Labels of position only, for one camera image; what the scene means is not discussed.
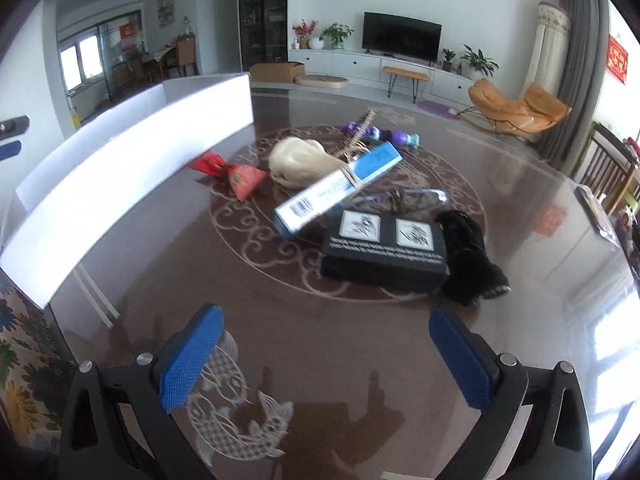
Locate white storage box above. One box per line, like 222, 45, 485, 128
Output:
0, 72, 255, 308

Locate red wall hanging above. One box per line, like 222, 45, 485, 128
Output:
607, 34, 630, 83

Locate dark wooden chair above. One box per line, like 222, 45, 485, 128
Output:
577, 121, 640, 216

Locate purple toy wand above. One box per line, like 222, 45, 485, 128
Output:
347, 120, 421, 147

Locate cardboard box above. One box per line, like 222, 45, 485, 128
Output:
249, 61, 306, 84

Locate large leafy potted plant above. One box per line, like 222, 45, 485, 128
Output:
460, 44, 500, 81

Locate beige round mat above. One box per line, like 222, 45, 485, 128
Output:
295, 74, 350, 90

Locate blue and white toothpaste box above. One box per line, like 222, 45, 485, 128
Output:
272, 141, 404, 240

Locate vase of red flowers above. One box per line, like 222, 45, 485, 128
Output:
291, 20, 319, 51

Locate small wooden cabinet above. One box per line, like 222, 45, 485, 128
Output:
175, 34, 200, 77

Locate floral chair cushion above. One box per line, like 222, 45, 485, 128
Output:
0, 267, 76, 456

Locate dark glass display cabinet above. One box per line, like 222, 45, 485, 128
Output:
237, 0, 290, 73

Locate side table clutter pile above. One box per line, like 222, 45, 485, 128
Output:
612, 195, 640, 261

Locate grey curtain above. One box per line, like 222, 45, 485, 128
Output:
537, 0, 611, 176

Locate patterned brown desktop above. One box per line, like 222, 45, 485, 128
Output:
45, 85, 640, 480

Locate covered floor air conditioner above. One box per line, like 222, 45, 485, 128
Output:
520, 1, 571, 106

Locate black velvet pouch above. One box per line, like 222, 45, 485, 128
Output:
434, 210, 512, 307

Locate beige hair tie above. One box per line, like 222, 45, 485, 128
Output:
336, 166, 362, 192

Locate white television cabinet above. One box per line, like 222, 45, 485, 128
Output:
288, 47, 481, 101

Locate cream knit glove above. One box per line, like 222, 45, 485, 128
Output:
268, 137, 346, 190

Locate red drawstring pouch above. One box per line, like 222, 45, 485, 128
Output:
189, 152, 269, 202

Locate purple floor mat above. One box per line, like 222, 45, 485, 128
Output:
416, 100, 463, 121

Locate black printed box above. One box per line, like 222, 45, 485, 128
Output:
320, 209, 451, 296

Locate clear frame glasses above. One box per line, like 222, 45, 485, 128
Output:
345, 187, 448, 221

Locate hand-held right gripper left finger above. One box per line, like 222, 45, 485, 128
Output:
59, 303, 224, 480

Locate wooden bench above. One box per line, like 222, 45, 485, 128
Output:
382, 65, 432, 103

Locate black television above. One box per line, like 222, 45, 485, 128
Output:
362, 11, 443, 65

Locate green potted plant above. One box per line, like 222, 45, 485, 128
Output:
320, 22, 355, 51

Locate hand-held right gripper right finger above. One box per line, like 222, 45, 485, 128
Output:
429, 307, 593, 480

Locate orange lounge chair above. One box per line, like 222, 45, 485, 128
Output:
460, 78, 573, 143

